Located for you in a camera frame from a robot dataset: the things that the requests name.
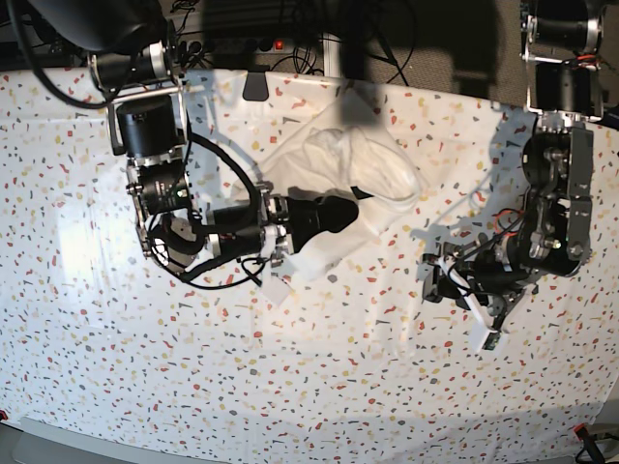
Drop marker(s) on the black table clamp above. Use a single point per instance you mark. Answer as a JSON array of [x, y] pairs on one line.
[[256, 86]]

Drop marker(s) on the terrazzo patterned tablecloth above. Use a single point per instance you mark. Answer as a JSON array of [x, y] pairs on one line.
[[354, 367]]

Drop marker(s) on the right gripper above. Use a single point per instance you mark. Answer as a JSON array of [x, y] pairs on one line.
[[279, 226]]

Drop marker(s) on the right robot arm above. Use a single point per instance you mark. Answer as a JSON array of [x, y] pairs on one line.
[[132, 58]]

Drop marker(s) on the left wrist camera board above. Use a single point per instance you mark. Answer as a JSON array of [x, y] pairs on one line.
[[491, 342]]

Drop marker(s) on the red black corner clamp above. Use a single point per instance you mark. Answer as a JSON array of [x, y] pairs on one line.
[[590, 452]]

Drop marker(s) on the grey metal post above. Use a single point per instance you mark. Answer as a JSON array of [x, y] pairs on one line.
[[331, 51]]

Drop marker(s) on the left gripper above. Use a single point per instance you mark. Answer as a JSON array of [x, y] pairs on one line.
[[486, 277]]

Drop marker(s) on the white printed T-shirt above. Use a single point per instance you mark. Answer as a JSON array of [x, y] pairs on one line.
[[344, 148]]

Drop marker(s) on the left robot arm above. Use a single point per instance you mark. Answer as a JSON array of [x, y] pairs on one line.
[[560, 42]]

